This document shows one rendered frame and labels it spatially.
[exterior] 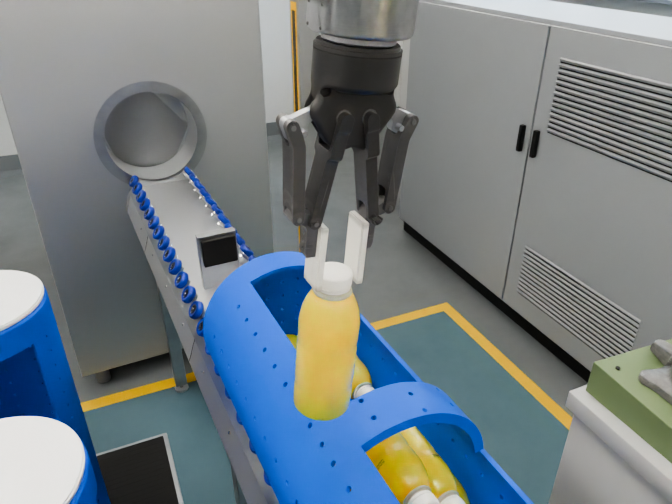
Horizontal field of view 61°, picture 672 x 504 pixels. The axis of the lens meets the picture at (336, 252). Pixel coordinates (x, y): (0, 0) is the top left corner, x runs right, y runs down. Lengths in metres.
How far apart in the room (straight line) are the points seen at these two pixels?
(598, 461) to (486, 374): 1.55
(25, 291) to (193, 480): 1.10
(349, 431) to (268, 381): 0.18
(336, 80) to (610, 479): 0.94
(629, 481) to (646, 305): 1.31
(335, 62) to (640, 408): 0.84
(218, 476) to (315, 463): 1.57
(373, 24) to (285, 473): 0.56
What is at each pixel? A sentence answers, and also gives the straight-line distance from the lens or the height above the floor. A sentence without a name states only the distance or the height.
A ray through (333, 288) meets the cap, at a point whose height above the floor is 1.45.
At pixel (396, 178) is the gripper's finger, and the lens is 0.55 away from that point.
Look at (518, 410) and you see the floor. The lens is 2.59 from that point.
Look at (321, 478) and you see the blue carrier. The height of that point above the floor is 1.18.
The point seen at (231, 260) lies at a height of 1.01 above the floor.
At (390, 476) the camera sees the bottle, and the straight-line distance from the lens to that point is 0.77.
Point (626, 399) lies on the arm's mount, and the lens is 1.13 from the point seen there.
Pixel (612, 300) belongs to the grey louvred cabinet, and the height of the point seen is 0.47.
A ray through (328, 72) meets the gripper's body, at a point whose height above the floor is 1.66.
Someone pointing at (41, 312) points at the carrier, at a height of 1.01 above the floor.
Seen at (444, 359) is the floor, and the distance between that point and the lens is 2.76.
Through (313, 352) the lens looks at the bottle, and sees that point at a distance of 0.60.
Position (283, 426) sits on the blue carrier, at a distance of 0.80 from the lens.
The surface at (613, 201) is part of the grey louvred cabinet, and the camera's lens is 2.41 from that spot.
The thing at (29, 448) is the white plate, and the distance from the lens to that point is 1.07.
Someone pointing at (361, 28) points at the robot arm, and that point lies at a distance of 0.46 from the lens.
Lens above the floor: 1.75
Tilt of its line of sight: 29 degrees down
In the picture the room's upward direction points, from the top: straight up
